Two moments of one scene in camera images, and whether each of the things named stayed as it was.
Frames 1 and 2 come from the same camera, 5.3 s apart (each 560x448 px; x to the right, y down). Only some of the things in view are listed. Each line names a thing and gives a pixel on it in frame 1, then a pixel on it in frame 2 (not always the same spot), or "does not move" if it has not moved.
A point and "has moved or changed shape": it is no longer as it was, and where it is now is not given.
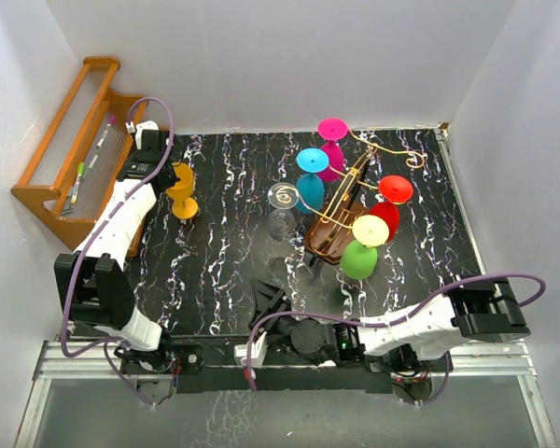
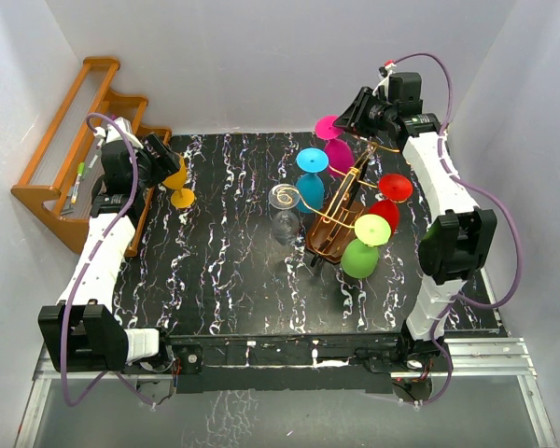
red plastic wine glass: (396, 189) does not move
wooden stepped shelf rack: (74, 172) does not move
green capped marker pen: (80, 173) does not move
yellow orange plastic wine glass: (186, 206) has moved or changed shape
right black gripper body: (279, 305) -> (370, 115)
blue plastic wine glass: (310, 186) does not move
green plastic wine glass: (358, 258) does not move
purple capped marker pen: (112, 120) does not move
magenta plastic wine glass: (332, 130) has moved or changed shape
